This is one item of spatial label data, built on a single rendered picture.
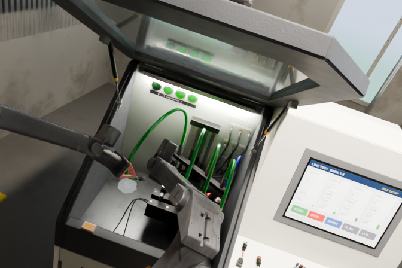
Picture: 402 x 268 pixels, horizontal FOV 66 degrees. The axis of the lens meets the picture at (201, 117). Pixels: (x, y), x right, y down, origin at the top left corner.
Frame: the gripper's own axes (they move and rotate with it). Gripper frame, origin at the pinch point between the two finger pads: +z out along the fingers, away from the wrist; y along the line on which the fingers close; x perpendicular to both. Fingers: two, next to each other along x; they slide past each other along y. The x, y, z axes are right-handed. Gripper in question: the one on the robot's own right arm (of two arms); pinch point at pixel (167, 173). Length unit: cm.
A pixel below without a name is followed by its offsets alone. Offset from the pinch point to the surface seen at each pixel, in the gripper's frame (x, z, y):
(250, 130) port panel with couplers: -19.1, 19.5, 36.7
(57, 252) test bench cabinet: 27, 11, -52
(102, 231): 11.2, 1.6, -32.3
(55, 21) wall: 192, 97, 68
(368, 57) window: -71, 156, 190
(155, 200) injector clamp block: 3.2, 17.4, -12.7
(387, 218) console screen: -85, 17, 29
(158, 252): -11.4, 6.2, -28.1
